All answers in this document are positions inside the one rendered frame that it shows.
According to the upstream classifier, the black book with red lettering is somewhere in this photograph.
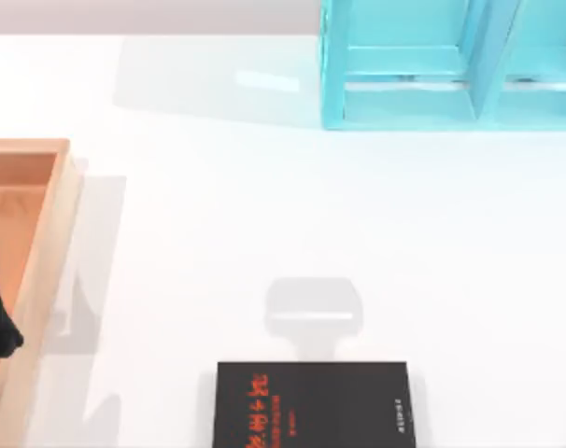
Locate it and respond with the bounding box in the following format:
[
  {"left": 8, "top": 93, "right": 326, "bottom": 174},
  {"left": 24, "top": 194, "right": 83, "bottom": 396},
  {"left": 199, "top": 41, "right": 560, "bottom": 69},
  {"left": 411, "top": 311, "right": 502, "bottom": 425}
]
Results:
[{"left": 211, "top": 360, "right": 418, "bottom": 448}]

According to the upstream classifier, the light blue rack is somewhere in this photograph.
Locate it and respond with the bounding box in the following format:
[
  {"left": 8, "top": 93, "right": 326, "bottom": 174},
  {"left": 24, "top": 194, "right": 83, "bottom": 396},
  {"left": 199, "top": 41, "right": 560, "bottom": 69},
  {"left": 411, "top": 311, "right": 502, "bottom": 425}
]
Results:
[{"left": 318, "top": 0, "right": 566, "bottom": 133}]

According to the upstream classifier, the shallow salmon-coloured box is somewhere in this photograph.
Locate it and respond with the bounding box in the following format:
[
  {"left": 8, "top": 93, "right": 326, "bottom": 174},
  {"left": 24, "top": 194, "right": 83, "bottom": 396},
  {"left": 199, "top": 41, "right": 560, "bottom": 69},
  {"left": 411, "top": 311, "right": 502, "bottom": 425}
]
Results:
[{"left": 0, "top": 138, "right": 85, "bottom": 448}]

